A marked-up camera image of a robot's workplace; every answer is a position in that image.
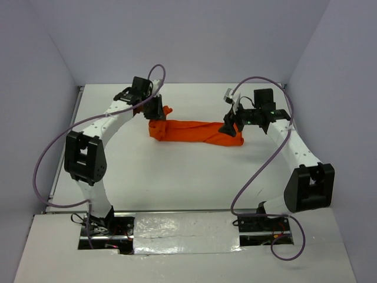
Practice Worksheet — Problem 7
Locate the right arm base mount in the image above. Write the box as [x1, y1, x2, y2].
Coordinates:
[232, 202, 293, 247]

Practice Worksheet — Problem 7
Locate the silver foil tape panel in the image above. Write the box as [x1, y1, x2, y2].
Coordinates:
[133, 212, 241, 255]

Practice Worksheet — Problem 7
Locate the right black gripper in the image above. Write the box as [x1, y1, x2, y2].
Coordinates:
[218, 100, 261, 137]

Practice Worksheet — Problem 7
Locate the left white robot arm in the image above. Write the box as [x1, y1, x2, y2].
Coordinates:
[64, 77, 166, 235]

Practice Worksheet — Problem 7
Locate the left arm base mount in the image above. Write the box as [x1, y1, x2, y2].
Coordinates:
[70, 213, 135, 255]

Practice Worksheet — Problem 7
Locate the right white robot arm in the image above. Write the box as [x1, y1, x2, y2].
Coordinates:
[219, 88, 335, 231]

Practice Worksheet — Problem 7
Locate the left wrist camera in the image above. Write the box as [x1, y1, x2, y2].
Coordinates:
[152, 79, 164, 97]

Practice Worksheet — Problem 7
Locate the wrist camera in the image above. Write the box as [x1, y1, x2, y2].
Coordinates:
[152, 79, 164, 97]
[223, 88, 241, 114]

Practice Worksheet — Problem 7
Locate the orange t-shirt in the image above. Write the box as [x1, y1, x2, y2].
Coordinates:
[148, 106, 244, 147]

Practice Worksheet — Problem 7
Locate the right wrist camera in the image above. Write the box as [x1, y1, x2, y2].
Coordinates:
[223, 88, 241, 114]

